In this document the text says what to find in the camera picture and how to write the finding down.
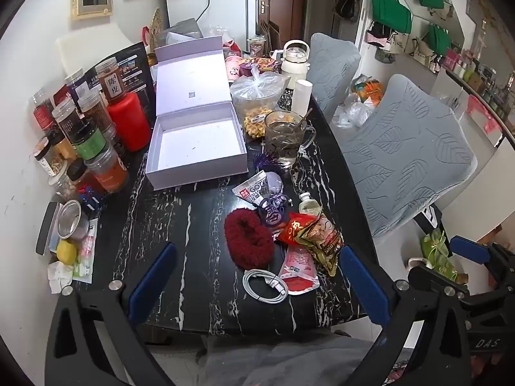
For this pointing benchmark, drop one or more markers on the green slippers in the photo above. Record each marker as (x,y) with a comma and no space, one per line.
(438,253)

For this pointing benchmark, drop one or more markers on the lavender brocade pouch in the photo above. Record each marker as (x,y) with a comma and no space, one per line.
(273,183)

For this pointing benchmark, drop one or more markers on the lemon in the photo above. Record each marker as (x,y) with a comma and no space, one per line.
(66,252)

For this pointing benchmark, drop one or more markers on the white gift box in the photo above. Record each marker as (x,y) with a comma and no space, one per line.
(197,144)

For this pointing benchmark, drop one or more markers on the orange patterned bag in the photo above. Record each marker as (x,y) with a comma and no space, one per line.
(370,90)

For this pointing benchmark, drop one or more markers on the bagged waffle cookies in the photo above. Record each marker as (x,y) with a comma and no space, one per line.
(255,122)

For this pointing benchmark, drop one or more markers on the crumpled white tissue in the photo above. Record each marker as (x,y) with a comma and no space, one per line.
(60,276)

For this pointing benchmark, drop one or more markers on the white fridge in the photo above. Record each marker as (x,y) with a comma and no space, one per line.
(225,8)

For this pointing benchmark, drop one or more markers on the woven straw fan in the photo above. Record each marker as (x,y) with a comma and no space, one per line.
(157,24)

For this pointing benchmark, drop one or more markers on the purple tinsel tuft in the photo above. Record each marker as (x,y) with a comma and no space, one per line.
(265,163)

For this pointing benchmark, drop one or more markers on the clear sachet strip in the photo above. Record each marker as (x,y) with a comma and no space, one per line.
(86,253)

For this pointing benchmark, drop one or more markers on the grey plastic bag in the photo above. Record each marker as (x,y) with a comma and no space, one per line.
(181,32)

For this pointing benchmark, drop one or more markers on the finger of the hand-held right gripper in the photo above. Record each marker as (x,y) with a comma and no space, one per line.
(470,249)
(436,279)

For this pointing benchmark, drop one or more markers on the purple instant noodle cup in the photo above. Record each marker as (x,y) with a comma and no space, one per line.
(257,66)

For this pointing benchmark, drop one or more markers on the wall intercom panel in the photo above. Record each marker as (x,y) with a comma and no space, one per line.
(92,0)

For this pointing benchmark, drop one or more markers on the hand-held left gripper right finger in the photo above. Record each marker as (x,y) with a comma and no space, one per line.
(364,285)

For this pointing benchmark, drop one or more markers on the person's right hand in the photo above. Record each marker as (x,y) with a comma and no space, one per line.
(501,368)

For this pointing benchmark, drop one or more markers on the clear dessert cup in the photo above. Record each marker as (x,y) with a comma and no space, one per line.
(256,45)

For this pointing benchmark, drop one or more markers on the clear plastic bag with tub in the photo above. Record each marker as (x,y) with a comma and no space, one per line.
(257,92)

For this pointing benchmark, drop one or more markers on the cluster of spice jars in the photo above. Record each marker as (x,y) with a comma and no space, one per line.
(90,140)

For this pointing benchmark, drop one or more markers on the grey leaf-pattern covered chair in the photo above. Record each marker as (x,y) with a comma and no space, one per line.
(334,72)
(410,157)

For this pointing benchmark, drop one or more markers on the open metal tin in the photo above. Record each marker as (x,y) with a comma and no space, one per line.
(72,221)

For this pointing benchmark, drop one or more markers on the red candy packet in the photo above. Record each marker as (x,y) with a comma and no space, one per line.
(293,229)

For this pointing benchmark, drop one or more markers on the white paper roll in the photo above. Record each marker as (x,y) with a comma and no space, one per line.
(301,96)

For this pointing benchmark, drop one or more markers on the white board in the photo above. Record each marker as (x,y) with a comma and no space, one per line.
(92,46)

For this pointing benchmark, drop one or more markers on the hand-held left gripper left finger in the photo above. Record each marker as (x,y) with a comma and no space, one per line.
(155,279)

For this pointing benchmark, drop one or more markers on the red canister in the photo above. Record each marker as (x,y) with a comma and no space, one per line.
(128,124)

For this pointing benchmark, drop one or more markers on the black printed bag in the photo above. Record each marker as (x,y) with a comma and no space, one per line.
(134,72)

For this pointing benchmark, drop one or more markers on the pink cup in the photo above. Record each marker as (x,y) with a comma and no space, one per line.
(232,67)

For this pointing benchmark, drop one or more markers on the white snack packet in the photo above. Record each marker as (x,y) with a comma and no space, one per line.
(249,189)

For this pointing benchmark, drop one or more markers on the pink pouch packet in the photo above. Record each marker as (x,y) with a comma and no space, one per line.
(297,269)

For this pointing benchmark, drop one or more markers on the black flat case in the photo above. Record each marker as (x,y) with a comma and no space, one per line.
(45,229)

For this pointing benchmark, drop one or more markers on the small clear bottle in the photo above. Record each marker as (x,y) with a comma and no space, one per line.
(309,206)

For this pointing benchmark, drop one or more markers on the glass mug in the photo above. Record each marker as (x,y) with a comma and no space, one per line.
(281,144)

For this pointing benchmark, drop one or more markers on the crumpled clear plastic bag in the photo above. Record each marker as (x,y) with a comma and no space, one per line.
(354,112)

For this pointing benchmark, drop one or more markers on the dark red fuzzy scrunchie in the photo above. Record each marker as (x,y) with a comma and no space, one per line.
(245,241)

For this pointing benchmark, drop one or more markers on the person's grey trousers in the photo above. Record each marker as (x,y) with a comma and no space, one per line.
(281,364)

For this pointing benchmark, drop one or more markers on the metal spoon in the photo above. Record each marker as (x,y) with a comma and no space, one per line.
(304,118)

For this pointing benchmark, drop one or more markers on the purple tassel ornament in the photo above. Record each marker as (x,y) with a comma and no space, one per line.
(273,211)

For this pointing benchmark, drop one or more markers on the curved counter with bottles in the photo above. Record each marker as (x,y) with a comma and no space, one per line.
(478,80)

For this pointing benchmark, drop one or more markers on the brown door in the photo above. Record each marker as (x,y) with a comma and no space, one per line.
(281,0)

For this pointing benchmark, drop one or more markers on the green nut snack packet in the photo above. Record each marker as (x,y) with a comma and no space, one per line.
(322,241)

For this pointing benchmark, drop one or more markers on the small white device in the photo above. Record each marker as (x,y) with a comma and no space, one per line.
(276,55)

